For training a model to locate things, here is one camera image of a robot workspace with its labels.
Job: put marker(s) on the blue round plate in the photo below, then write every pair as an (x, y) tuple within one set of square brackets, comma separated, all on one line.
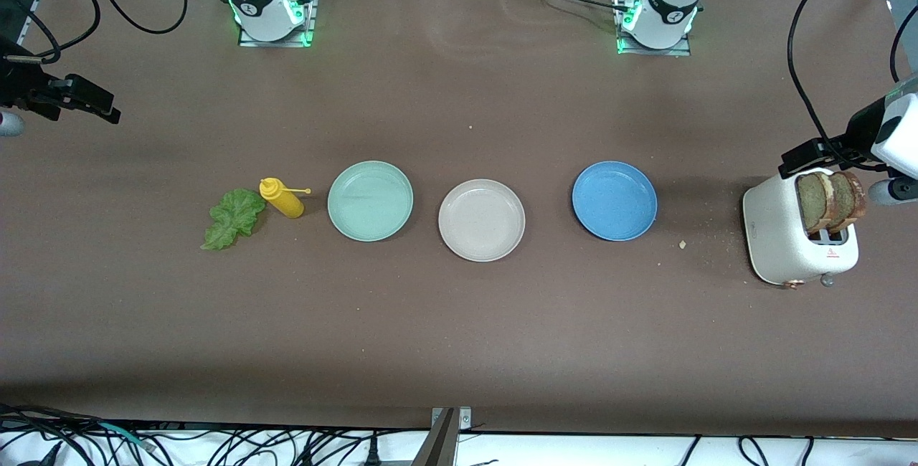
[(614, 201)]

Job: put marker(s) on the white two-slot toaster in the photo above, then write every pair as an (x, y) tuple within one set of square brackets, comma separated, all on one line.
[(774, 236)]

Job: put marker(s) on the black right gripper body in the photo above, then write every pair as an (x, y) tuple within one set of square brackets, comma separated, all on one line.
[(16, 83)]

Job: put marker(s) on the yellow squeeze bottle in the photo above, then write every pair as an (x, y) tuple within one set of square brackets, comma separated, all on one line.
[(285, 201)]

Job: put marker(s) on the brown-crusted bread slice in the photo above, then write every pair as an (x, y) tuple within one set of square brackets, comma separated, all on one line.
[(851, 197), (814, 201)]

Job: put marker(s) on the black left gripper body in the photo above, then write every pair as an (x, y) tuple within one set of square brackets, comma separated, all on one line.
[(858, 130)]

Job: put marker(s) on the green lettuce leaf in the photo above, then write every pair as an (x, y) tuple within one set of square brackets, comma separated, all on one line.
[(233, 219)]

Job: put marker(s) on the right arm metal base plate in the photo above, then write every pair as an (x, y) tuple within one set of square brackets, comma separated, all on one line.
[(276, 44)]

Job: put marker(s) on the beige round plate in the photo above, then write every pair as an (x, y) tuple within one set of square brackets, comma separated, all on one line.
[(481, 220)]

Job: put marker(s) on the aluminium frame post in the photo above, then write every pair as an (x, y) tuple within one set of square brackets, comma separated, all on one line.
[(439, 444)]

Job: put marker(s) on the mint green round plate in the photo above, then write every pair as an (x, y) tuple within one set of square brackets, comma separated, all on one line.
[(370, 201)]

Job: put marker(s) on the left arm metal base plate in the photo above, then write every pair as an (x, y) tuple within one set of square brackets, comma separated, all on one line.
[(656, 52)]

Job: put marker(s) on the silver post bracket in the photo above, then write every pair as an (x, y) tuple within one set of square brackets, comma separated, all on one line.
[(465, 419)]

